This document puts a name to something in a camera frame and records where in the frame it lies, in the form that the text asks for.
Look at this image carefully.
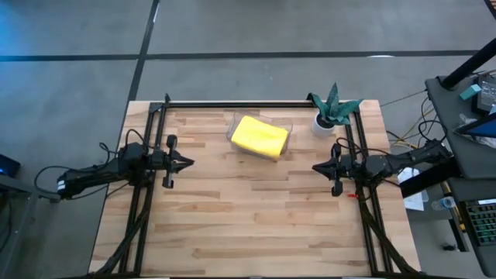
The yellow microfiber towel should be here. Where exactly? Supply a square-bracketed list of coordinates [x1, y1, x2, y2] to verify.
[230, 115, 290, 160]

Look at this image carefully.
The black electronic device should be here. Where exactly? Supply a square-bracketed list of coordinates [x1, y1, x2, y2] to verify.
[474, 72, 496, 115]

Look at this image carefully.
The white paper sheet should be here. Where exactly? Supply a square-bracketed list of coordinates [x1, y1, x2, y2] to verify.
[396, 166, 429, 212]

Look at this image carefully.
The small teal box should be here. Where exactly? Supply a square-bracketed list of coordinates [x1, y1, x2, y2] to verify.
[459, 83, 483, 102]

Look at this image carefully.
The black support beam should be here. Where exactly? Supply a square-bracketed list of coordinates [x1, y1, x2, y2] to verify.
[398, 156, 463, 199]

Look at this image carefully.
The clear plastic bin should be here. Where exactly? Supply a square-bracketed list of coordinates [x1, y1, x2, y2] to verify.
[226, 112, 294, 162]

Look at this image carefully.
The artificial green plant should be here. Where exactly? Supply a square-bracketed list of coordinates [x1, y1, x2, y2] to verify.
[306, 81, 365, 126]

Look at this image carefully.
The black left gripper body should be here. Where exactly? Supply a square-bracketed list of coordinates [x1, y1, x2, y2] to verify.
[149, 146, 180, 190]

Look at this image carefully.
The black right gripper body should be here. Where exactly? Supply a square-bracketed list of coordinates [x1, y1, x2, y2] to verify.
[330, 157, 367, 197]

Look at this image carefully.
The black metal pole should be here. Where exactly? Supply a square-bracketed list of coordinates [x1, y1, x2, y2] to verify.
[441, 37, 496, 91]

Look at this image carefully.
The dark tablet screen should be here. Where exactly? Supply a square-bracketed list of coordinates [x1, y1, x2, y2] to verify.
[453, 112, 496, 140]

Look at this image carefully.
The black side desk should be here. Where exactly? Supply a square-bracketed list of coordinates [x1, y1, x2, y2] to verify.
[425, 69, 496, 278]

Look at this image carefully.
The keyboard with coloured keys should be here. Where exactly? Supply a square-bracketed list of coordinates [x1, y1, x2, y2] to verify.
[460, 198, 496, 247]

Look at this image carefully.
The black device with blue light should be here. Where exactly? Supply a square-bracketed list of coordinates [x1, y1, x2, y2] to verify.
[0, 153, 22, 179]

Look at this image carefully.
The white plant pot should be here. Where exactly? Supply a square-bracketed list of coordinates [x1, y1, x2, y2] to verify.
[310, 112, 337, 139]

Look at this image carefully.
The clear water bottle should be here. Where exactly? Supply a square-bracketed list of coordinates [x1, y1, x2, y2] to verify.
[430, 195, 458, 212]

